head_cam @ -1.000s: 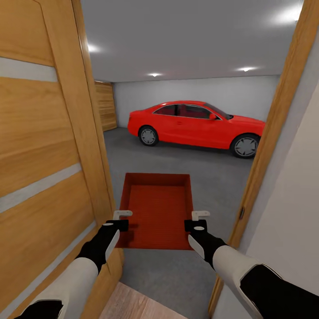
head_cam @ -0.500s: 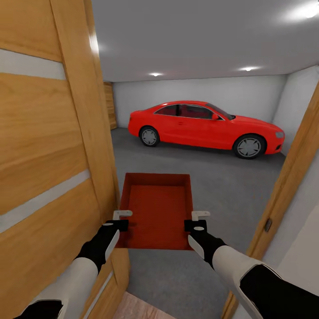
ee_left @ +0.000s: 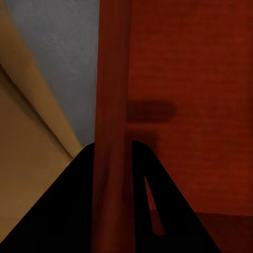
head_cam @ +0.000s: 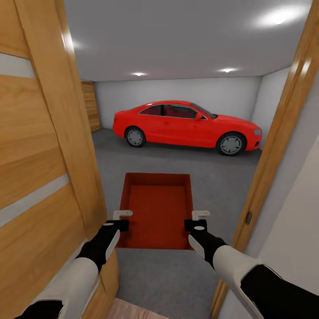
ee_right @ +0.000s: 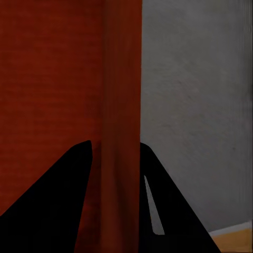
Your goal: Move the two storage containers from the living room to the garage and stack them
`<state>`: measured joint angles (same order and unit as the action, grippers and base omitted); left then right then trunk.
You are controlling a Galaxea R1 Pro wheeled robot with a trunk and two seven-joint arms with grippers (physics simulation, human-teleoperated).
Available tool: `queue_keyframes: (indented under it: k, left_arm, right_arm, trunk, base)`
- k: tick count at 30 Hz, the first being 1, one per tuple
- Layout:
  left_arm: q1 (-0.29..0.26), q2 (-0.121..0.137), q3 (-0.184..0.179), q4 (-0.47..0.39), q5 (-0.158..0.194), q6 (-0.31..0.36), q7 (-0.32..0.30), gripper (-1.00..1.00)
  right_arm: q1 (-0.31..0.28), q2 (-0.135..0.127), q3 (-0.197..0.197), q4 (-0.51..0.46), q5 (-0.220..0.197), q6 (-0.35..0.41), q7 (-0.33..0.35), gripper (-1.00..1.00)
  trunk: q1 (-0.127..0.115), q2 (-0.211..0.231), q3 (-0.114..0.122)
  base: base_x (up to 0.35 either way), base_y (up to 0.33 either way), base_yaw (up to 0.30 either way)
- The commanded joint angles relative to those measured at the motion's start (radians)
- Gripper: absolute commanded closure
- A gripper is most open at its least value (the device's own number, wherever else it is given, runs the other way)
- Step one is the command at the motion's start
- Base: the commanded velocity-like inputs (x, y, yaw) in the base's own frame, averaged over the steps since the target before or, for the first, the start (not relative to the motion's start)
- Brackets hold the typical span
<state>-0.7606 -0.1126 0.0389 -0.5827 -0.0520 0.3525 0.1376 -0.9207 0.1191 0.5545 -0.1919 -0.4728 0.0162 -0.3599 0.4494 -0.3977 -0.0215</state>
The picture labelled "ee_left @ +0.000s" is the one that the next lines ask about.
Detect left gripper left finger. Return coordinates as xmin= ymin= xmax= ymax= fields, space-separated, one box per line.
xmin=0 ymin=143 xmax=94 ymax=253

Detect storage box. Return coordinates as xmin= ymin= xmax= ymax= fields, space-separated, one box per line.
xmin=90 ymin=0 xmax=253 ymax=253

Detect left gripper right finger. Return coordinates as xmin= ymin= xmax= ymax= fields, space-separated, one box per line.
xmin=132 ymin=140 xmax=221 ymax=253

